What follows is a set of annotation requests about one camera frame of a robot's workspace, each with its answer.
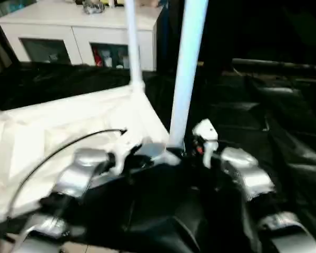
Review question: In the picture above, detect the white plastic table leg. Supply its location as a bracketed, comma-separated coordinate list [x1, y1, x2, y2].
[167, 0, 209, 149]
[125, 0, 147, 95]

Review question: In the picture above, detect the white plastic table top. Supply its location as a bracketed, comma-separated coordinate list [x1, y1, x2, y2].
[0, 84, 182, 227]

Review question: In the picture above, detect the black work mat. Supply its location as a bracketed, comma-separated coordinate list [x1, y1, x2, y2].
[0, 58, 316, 253]

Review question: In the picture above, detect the white sideboard with glass doors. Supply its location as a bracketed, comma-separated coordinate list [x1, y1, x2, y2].
[0, 0, 164, 72]

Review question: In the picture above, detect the clear glass ornament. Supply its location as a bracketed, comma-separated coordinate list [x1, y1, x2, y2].
[82, 0, 106, 14]

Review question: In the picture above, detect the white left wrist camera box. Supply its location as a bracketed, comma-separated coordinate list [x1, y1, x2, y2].
[110, 138, 152, 174]

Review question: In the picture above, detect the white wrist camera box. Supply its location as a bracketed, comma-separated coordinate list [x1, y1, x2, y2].
[192, 119, 220, 169]
[110, 138, 152, 174]

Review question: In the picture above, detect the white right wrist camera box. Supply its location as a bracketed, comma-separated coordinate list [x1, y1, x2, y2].
[192, 119, 220, 169]

